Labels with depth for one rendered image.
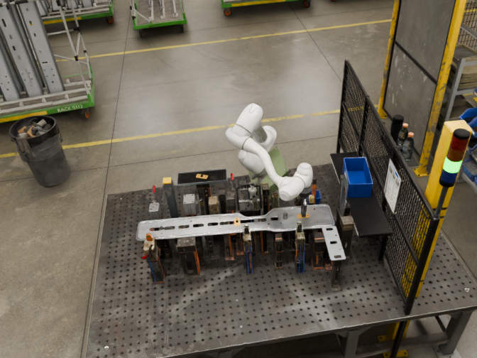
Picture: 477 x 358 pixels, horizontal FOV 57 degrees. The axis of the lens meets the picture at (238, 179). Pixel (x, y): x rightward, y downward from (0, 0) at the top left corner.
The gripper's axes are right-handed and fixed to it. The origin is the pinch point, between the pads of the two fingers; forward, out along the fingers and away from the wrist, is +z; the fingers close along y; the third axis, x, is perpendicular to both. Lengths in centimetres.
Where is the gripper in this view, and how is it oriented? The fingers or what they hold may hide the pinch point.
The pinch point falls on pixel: (303, 212)
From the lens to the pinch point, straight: 311.9
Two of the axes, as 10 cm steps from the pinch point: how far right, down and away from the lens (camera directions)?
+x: 10.0, -0.9, 0.0
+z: 0.7, 7.6, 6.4
